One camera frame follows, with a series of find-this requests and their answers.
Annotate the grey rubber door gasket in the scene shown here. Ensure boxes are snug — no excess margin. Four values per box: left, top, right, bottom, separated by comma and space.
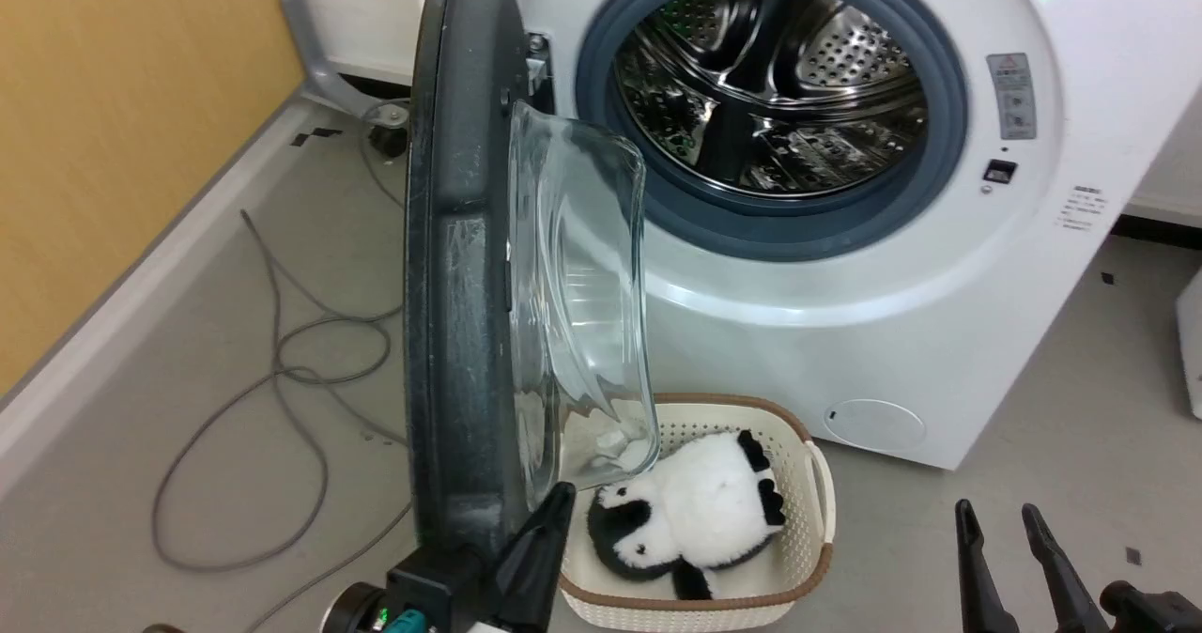
575, 0, 969, 263

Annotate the cream plastic laundry basket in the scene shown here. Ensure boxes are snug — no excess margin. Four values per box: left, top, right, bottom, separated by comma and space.
558, 393, 836, 633

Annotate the long grey floor cable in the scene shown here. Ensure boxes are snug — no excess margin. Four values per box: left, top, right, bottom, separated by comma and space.
152, 208, 415, 633

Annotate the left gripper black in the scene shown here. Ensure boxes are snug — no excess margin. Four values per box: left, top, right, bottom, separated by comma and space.
324, 482, 577, 633

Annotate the grey warning sticker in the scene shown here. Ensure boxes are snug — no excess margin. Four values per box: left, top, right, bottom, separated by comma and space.
986, 53, 1038, 141

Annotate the round white filter cover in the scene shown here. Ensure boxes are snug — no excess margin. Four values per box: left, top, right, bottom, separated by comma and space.
824, 398, 928, 454

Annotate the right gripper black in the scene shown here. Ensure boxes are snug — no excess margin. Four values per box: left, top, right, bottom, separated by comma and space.
954, 499, 1202, 633

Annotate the white front-load washing machine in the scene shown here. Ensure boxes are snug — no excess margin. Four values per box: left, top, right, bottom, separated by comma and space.
410, 0, 1202, 471

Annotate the panda plush toy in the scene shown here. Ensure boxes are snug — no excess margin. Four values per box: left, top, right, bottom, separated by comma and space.
588, 429, 787, 602

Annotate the black washing machine door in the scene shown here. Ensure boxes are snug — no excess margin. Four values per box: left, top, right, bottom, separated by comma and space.
404, 0, 661, 561

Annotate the stainless steel washer drum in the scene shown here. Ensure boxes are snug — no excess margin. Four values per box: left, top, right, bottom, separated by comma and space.
612, 0, 931, 197

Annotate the black caster wheel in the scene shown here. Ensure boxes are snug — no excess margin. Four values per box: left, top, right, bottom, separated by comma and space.
368, 112, 410, 160

